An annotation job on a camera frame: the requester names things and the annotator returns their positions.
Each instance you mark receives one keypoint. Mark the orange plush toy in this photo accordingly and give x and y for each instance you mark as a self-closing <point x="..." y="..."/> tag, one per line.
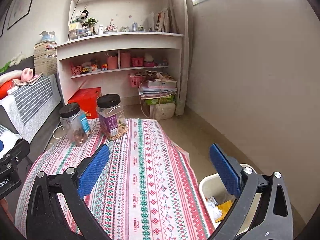
<point x="6" y="87"/>

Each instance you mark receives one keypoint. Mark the pile of papers and books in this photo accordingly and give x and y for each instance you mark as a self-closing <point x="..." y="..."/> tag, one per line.
<point x="156" y="84"/>

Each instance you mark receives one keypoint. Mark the pink plush toy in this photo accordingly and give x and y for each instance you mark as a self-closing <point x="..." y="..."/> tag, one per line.
<point x="26" y="75"/>

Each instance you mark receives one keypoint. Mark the white stone block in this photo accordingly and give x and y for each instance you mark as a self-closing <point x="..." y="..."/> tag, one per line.
<point x="162" y="111"/>

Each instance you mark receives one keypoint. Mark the clear jar blue label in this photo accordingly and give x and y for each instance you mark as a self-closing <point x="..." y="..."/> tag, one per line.
<point x="75" y="123"/>

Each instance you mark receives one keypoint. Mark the pink basket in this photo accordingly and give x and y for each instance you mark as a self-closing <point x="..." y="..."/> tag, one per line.
<point x="135" y="80"/>

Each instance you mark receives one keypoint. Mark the white blue medicine box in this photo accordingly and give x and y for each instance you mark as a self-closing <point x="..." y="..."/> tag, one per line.
<point x="212" y="200"/>

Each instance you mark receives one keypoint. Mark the red gift box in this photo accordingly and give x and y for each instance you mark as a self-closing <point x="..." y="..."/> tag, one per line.
<point x="87" y="100"/>

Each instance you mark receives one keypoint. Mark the small potted plant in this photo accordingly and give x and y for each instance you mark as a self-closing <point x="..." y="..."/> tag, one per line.
<point x="90" y="23"/>

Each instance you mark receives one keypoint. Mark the pink pen holder cup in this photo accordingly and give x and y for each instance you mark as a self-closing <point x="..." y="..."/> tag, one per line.
<point x="112" y="62"/>

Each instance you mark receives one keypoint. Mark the striped grey sofa cover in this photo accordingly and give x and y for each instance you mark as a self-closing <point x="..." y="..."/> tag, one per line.
<point x="29" y="107"/>

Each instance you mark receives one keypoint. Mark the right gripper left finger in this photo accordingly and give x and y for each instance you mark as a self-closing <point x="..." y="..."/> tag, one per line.
<point x="45" y="217"/>

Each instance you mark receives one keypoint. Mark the clear jar purple label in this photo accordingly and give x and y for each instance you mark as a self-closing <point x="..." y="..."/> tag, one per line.
<point x="111" y="116"/>

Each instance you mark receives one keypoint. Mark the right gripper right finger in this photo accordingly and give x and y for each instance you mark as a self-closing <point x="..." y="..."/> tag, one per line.
<point x="273" y="216"/>

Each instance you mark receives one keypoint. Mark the beige curtain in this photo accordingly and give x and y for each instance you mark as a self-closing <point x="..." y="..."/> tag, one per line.
<point x="181" y="12"/>

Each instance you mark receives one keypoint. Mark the cream trash bin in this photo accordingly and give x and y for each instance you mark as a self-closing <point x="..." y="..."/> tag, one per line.
<point x="212" y="186"/>

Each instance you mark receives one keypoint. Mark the white paper ball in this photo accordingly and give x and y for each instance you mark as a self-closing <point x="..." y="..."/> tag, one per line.
<point x="214" y="212"/>

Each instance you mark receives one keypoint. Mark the grey sofa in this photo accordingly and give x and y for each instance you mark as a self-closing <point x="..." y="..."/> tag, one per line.
<point x="39" y="142"/>

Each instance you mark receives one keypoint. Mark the patterned tablecloth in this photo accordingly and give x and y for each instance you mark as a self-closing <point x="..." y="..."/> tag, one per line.
<point x="147" y="189"/>

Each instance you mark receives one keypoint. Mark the yellow snack wrapper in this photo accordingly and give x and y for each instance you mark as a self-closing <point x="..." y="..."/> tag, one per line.
<point x="223" y="210"/>

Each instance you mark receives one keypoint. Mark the white bookshelf unit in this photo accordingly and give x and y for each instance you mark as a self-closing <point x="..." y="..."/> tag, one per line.
<point x="123" y="13"/>

